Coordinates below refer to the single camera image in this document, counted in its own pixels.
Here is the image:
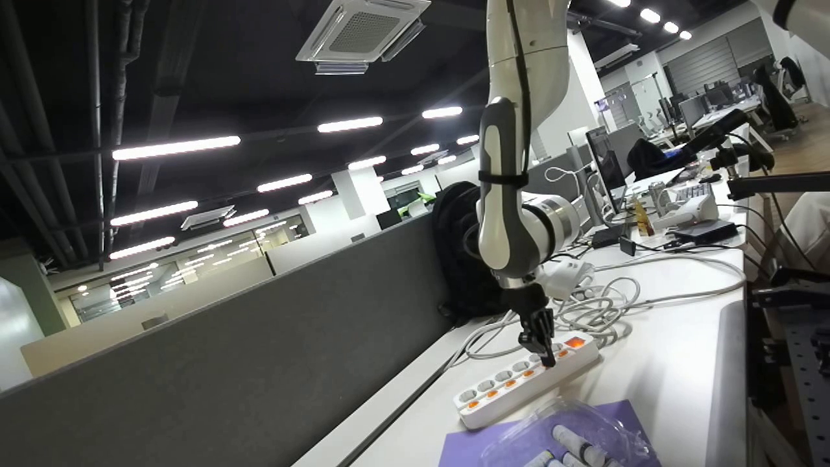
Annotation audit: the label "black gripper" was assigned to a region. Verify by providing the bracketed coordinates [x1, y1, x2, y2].
[503, 287, 555, 366]

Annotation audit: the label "white power strip orange switches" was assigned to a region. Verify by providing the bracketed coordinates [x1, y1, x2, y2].
[457, 333, 601, 431]

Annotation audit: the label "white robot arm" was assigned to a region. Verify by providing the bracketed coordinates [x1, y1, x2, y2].
[477, 0, 569, 366]

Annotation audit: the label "black backpack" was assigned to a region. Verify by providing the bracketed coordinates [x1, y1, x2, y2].
[432, 181, 505, 316]

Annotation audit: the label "purple plastic bag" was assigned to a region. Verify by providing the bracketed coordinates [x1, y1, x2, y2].
[437, 399, 660, 467]

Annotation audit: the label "grey marker pen lower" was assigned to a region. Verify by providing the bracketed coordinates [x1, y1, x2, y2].
[523, 451, 557, 467]

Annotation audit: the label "grey marker pen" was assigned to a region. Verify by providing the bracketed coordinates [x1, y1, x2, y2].
[523, 451, 557, 467]
[553, 427, 620, 467]

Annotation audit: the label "black computer monitor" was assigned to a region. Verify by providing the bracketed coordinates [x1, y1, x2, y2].
[586, 127, 624, 191]

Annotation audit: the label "white device on desk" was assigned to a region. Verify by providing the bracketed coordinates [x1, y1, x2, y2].
[649, 184, 719, 229]

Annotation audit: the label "grey desk partition panel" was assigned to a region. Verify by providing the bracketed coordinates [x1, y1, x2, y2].
[0, 215, 450, 467]

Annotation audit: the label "ceiling air conditioner unit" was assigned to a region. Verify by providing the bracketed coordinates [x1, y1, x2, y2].
[295, 0, 429, 76]

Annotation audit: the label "white tangled cable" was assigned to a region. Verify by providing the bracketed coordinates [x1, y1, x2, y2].
[453, 252, 746, 363]

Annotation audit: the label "black metal frame rig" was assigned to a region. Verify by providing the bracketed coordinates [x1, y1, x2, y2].
[729, 172, 830, 467]

